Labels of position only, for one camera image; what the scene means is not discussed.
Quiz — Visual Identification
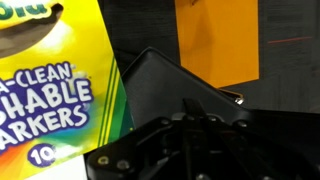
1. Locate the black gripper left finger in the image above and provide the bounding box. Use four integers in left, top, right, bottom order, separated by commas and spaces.
84, 97, 198, 180

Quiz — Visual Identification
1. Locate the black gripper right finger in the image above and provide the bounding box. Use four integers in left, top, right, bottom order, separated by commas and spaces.
194, 97, 320, 180

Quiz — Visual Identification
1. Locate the yellow Crayola marker box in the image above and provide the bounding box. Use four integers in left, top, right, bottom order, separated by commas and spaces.
0, 0, 136, 180

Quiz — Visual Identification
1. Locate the black office chair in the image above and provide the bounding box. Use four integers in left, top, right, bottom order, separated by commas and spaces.
120, 46, 320, 158

